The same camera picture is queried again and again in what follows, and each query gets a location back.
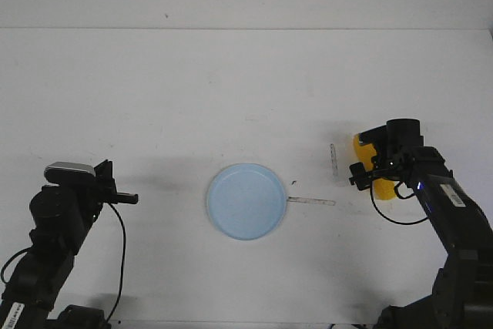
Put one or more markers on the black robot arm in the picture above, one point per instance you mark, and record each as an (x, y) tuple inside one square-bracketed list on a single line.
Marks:
[(461, 295), (64, 211)]

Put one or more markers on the light blue round plate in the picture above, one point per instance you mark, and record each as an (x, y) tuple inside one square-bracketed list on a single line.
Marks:
[(246, 201)]

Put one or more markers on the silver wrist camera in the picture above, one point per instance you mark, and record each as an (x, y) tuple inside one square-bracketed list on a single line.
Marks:
[(69, 173)]

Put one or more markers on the vertical clear tape strip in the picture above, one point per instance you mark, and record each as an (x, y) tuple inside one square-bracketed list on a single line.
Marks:
[(333, 160)]

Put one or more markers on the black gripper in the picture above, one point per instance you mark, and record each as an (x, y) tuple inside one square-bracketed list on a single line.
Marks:
[(106, 186), (382, 152)]

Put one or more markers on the horizontal clear tape strip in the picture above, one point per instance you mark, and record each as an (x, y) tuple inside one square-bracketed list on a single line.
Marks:
[(314, 201)]

